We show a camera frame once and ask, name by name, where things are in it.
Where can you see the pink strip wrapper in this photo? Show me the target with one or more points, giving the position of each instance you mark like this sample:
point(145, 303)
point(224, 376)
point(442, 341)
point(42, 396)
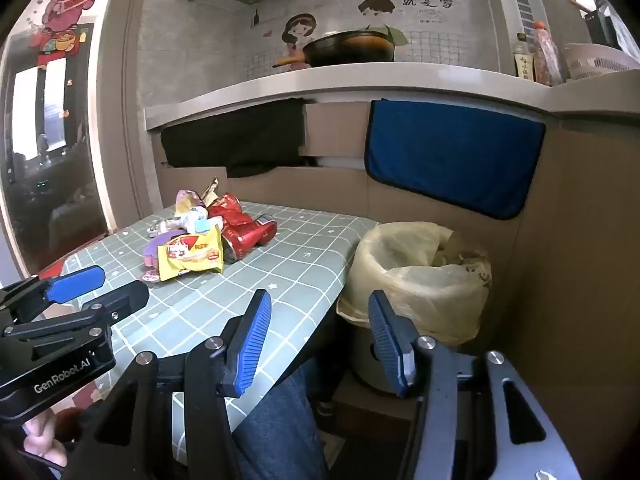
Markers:
point(160, 227)

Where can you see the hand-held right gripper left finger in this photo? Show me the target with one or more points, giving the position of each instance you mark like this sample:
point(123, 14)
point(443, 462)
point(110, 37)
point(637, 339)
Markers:
point(252, 340)

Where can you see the gold brown wrapper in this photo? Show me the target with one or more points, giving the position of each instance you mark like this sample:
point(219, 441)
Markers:
point(211, 190)

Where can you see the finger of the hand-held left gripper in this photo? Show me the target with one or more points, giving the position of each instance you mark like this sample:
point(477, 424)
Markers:
point(75, 282)
point(120, 300)

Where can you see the clear bottle with orange cap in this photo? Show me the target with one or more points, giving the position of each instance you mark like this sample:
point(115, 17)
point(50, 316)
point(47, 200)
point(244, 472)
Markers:
point(546, 55)

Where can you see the trash bin with yellow bag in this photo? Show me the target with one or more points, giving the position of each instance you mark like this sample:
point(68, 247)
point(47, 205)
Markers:
point(425, 285)

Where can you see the grey kitchen counter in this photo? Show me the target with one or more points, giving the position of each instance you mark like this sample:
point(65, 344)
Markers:
point(400, 80)

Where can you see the pale plastic basket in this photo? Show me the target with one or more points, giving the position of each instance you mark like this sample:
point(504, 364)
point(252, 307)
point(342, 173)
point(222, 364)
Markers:
point(600, 60)

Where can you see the person's left hand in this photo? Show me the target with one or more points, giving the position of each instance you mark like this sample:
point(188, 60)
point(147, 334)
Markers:
point(42, 440)

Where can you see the white trash bin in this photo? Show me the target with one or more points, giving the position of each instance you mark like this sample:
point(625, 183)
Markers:
point(365, 365)

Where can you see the person's leg in blue jeans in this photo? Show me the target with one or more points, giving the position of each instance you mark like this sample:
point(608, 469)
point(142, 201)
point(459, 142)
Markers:
point(280, 435)

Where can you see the small brown cardboard panel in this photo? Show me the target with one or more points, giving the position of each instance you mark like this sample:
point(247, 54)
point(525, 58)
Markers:
point(335, 130)

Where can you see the green checked tablecloth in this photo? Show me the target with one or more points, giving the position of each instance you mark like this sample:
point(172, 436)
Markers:
point(280, 270)

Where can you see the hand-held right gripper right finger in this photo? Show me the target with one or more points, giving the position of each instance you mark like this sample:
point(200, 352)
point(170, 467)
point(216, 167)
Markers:
point(390, 345)

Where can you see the yellow snack packet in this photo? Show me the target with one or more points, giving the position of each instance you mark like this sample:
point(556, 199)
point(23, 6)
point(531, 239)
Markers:
point(190, 255)

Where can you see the blue towel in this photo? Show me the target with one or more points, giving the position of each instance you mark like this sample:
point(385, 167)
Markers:
point(450, 155)

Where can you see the black wok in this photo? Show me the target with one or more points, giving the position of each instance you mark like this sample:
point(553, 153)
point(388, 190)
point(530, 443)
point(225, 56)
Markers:
point(350, 50)

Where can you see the tall brown cardboard panel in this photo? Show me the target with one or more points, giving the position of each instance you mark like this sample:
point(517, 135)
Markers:
point(585, 260)

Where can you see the black cloth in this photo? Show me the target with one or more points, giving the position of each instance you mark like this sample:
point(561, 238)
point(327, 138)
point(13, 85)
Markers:
point(235, 135)

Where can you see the cartoon wall sticker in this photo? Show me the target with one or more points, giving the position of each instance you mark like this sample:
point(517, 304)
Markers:
point(300, 30)

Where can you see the glass sliding door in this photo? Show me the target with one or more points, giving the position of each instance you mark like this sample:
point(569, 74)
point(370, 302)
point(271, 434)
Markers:
point(55, 160)

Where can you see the large brown cardboard panel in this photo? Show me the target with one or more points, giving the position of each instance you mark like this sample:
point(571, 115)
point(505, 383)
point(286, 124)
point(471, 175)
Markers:
point(310, 185)

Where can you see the dark sauce bottle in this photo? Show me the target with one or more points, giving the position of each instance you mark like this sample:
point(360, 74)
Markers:
point(523, 62)

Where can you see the black container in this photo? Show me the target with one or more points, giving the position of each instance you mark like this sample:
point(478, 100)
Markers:
point(600, 25)

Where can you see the pink purple snack packet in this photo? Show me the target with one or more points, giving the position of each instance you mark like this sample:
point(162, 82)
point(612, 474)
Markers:
point(187, 200)

